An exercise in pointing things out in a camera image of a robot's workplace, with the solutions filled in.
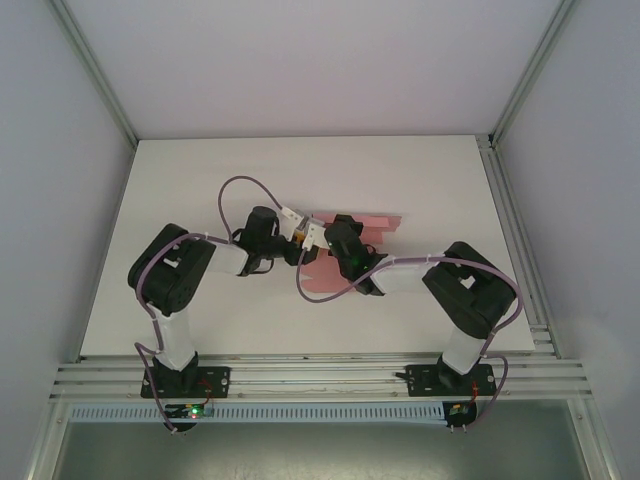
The aluminium frame post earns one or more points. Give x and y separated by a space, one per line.
101 80
533 75

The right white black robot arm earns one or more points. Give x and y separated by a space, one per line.
405 277

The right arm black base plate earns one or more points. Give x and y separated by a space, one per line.
422 382

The aluminium mounting rail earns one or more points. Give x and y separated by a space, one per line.
320 380

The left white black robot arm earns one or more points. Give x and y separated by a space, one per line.
172 340

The pink paper box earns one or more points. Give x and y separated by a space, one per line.
325 272

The aluminium side rail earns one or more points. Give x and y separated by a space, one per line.
506 200

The aluminium frame leg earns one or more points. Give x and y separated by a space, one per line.
47 440
597 440

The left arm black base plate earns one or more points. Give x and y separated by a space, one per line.
220 382

